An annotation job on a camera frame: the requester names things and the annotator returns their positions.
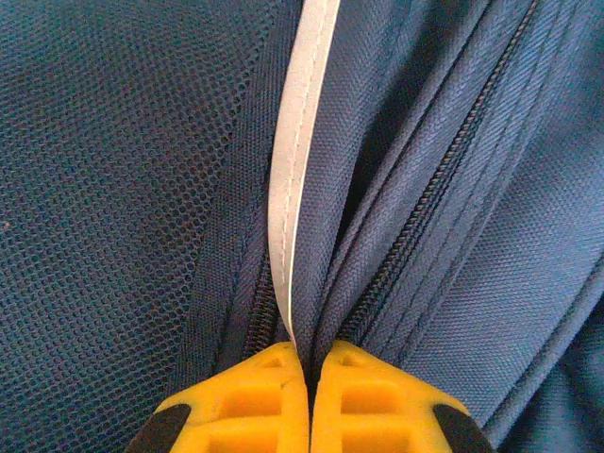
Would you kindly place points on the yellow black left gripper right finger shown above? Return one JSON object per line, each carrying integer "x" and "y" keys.
{"x": 368, "y": 401}

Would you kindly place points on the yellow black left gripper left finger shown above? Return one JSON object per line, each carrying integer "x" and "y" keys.
{"x": 255, "y": 401}

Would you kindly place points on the navy blue student backpack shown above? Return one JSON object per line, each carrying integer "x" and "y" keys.
{"x": 141, "y": 189}

